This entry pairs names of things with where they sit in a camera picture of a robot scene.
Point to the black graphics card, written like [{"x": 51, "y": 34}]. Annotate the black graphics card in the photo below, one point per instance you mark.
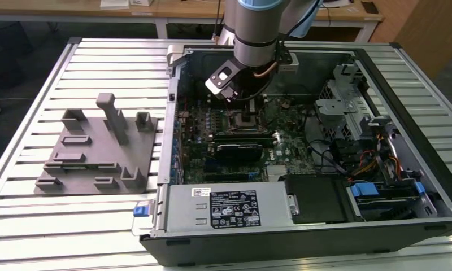
[{"x": 239, "y": 153}]

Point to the black open PC case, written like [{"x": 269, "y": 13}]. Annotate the black open PC case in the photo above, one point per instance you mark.
[{"x": 286, "y": 248}]

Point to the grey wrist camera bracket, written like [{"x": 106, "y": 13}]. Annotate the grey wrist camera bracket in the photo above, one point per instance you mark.
[{"x": 289, "y": 66}]

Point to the white paper box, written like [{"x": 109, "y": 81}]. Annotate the white paper box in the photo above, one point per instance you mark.
[{"x": 115, "y": 3}]

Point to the wooden cabinet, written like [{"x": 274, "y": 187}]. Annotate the wooden cabinet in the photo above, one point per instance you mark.
[{"x": 426, "y": 34}]

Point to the silver power supply unit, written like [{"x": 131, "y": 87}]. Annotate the silver power supply unit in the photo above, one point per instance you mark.
[{"x": 189, "y": 203}]

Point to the green motherboard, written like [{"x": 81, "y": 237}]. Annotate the green motherboard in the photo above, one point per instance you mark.
[{"x": 290, "y": 132}]

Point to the CPU socket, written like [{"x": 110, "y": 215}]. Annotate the CPU socket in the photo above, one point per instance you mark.
[{"x": 233, "y": 124}]

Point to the blue release latch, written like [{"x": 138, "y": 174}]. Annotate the blue release latch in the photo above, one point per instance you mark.
[{"x": 142, "y": 211}]

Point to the green RAM stick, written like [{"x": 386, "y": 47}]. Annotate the green RAM stick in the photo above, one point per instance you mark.
[{"x": 79, "y": 168}]

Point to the silver perforated drive cage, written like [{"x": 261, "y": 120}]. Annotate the silver perforated drive cage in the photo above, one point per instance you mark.
[{"x": 334, "y": 108}]

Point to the metal disk bay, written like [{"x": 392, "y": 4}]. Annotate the metal disk bay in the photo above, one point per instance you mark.
[{"x": 432, "y": 210}]

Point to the black label sticker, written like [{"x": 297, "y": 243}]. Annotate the black label sticker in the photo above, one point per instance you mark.
[{"x": 235, "y": 209}]

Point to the white barcode sticker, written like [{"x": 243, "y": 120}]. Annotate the white barcode sticker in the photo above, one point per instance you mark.
[{"x": 199, "y": 192}]

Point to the black phone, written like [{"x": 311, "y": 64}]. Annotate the black phone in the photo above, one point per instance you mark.
[{"x": 370, "y": 7}]

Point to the black chair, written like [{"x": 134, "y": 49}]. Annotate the black chair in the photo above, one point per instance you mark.
[{"x": 7, "y": 50}]

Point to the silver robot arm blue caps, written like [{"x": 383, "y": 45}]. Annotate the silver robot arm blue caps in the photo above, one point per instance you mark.
[{"x": 253, "y": 34}]

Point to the wooden desk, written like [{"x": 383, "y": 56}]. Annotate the wooden desk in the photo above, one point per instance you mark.
[{"x": 343, "y": 17}]

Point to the small silver heatsink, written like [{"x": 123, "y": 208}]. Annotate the small silver heatsink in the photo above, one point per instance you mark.
[{"x": 278, "y": 172}]

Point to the black plastic cover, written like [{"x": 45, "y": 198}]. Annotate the black plastic cover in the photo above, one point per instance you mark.
[{"x": 317, "y": 197}]

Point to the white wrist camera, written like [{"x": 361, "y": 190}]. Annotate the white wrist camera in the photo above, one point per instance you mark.
[{"x": 226, "y": 84}]

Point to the blue disk carrier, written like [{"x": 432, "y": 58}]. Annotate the blue disk carrier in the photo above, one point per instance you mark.
[{"x": 363, "y": 189}]

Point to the small white box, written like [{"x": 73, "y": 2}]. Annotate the small white box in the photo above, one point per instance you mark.
[{"x": 142, "y": 2}]

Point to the grey parts rack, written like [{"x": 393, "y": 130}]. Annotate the grey parts rack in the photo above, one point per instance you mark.
[{"x": 110, "y": 169}]

